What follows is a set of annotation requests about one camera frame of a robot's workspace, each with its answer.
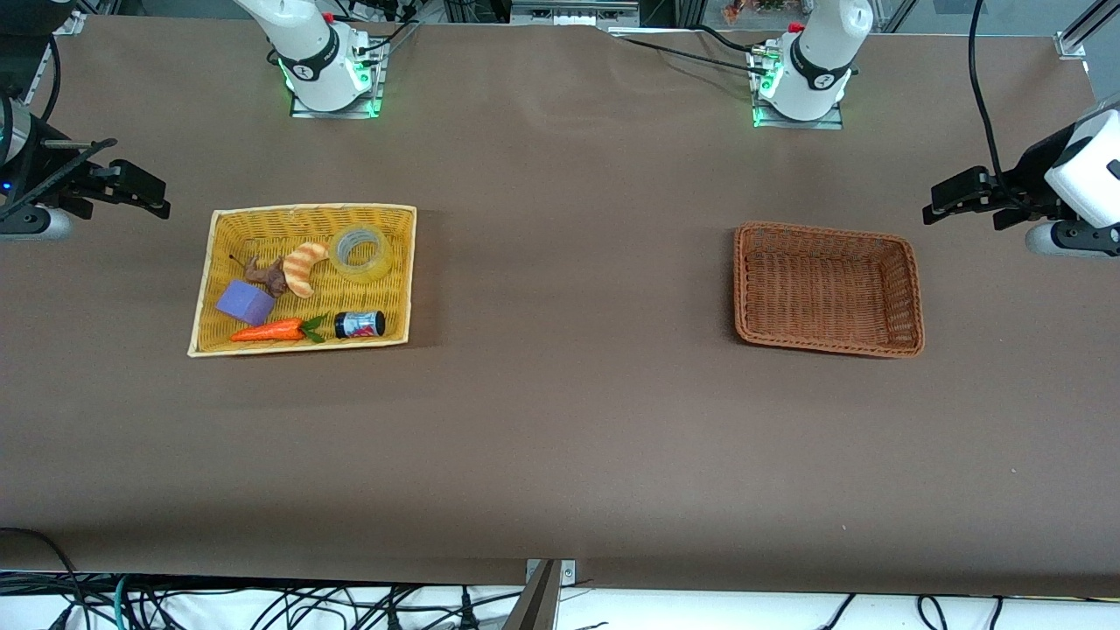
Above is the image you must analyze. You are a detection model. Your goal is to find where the black cable at arm base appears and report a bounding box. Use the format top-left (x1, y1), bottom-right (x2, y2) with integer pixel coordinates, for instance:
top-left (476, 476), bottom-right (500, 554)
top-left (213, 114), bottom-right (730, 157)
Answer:
top-left (346, 0), bottom-right (423, 55)

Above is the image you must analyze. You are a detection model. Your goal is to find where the small jar with black lid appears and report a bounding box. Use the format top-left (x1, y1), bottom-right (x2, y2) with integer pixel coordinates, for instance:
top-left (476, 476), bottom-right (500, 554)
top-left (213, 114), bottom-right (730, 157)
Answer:
top-left (334, 310), bottom-right (387, 340)

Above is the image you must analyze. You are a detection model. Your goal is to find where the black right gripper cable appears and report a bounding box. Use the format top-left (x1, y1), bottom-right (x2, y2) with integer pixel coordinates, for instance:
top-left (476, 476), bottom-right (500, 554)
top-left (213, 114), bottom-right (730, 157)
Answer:
top-left (0, 137), bottom-right (119, 220)

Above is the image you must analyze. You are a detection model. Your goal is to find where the purple foam cube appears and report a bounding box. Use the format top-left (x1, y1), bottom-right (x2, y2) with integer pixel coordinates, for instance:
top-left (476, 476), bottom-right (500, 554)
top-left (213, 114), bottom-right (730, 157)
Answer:
top-left (216, 280), bottom-right (277, 326)

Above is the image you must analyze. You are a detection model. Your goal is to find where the clear yellowish tape roll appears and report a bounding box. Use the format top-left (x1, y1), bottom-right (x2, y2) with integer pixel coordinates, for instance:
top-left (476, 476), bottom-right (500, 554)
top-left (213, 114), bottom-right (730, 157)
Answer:
top-left (330, 225), bottom-right (393, 283)

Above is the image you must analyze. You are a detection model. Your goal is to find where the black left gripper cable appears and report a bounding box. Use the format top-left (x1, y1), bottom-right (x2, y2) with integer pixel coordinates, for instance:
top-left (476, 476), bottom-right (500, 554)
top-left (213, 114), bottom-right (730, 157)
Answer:
top-left (967, 0), bottom-right (1009, 180)

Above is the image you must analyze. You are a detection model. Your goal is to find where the yellow woven basket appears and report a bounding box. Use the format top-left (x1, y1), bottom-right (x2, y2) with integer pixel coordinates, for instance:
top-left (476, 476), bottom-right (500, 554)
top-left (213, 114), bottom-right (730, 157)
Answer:
top-left (187, 204), bottom-right (417, 358)

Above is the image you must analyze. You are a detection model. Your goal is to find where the brown woven basket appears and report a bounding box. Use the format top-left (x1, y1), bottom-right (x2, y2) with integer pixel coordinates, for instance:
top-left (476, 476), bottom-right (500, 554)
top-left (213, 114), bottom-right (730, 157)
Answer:
top-left (733, 220), bottom-right (926, 359)

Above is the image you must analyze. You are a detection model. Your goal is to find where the aluminium frame profile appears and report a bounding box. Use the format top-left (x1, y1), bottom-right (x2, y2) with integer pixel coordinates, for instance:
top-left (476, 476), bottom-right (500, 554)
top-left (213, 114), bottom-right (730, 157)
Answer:
top-left (507, 0), bottom-right (641, 27)

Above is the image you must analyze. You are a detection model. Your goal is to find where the orange toy carrot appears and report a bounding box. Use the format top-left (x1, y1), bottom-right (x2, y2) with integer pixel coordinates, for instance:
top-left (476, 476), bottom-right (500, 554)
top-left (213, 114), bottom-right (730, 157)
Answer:
top-left (229, 313), bottom-right (330, 344)

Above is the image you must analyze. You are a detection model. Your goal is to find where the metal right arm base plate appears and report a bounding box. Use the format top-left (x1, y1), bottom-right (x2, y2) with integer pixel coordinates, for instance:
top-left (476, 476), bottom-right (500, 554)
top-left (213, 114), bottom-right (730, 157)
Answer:
top-left (289, 39), bottom-right (387, 119)

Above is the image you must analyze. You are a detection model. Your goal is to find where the brown toy lion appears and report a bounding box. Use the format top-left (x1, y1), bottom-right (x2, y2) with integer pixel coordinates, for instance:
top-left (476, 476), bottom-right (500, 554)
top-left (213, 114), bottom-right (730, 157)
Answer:
top-left (229, 254), bottom-right (290, 298)

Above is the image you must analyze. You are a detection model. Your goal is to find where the black cable on table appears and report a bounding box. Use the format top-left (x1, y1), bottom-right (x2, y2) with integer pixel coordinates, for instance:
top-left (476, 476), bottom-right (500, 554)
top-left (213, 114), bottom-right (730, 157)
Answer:
top-left (612, 33), bottom-right (771, 75)
top-left (696, 24), bottom-right (775, 58)

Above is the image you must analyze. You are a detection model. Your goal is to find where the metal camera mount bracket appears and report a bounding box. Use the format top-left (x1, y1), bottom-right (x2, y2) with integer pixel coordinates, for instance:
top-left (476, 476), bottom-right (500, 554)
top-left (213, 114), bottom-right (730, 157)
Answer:
top-left (503, 558), bottom-right (578, 630)

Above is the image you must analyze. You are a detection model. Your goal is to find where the toy croissant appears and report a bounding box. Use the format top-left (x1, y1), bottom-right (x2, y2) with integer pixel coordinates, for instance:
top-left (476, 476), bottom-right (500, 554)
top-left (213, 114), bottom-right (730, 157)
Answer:
top-left (282, 242), bottom-right (330, 299)

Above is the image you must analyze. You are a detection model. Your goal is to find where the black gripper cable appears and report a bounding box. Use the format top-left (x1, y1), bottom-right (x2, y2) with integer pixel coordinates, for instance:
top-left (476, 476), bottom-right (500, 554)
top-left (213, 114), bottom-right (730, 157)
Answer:
top-left (967, 0), bottom-right (1009, 180)
top-left (0, 137), bottom-right (119, 220)

